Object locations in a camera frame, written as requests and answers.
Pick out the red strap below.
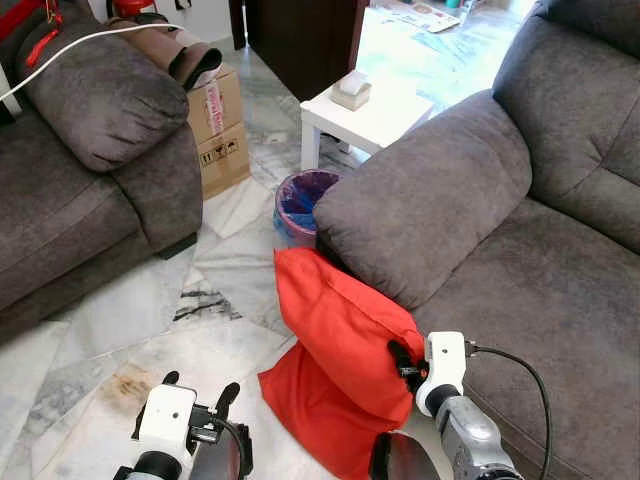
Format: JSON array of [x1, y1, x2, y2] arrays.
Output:
[[0, 0, 64, 68]]

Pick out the brown rolled cloth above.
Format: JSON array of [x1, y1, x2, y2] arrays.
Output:
[[108, 13, 224, 92]]

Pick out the printed paper sheets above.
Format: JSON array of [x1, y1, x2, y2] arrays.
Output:
[[378, 0, 463, 34]]

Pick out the grey fabric sofa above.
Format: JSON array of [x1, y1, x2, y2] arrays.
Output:
[[0, 0, 205, 343], [313, 0, 640, 480]]

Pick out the purple waste bin blue liner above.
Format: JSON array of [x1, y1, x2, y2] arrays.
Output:
[[273, 167, 344, 250]]

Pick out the white side table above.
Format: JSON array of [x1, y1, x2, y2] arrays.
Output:
[[299, 72, 437, 172]]

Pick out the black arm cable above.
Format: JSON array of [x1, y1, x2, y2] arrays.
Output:
[[205, 417, 248, 473], [466, 343, 553, 480]]

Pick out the white cable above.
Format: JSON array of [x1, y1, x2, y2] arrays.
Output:
[[0, 21, 193, 103]]

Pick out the beige tissue box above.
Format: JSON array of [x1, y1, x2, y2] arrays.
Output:
[[330, 69, 374, 112]]

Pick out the dark wooden cabinet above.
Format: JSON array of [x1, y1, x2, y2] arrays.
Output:
[[227, 0, 370, 102]]

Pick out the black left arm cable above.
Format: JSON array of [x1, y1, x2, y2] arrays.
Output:
[[205, 417, 248, 473]]

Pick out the red pillow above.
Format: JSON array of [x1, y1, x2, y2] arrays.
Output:
[[257, 340, 403, 480], [272, 246, 427, 427]]

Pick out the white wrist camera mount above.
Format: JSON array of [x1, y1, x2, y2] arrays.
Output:
[[134, 384, 199, 467], [415, 332, 469, 409]]

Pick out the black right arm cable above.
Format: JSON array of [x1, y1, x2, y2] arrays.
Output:
[[466, 343, 553, 480]]

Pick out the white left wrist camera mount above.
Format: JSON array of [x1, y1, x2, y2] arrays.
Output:
[[134, 384, 199, 467]]

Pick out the small red object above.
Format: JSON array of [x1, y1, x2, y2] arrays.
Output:
[[111, 0, 157, 17]]

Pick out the cardboard box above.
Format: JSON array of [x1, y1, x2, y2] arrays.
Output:
[[186, 64, 252, 200]]

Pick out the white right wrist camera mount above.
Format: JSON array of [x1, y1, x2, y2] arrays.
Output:
[[415, 332, 469, 409]]

